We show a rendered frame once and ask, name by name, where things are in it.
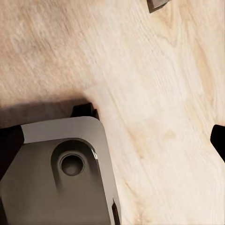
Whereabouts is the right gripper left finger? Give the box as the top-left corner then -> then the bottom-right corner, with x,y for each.
0,125 -> 24,181

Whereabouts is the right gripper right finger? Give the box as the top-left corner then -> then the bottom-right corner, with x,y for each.
210,124 -> 225,162

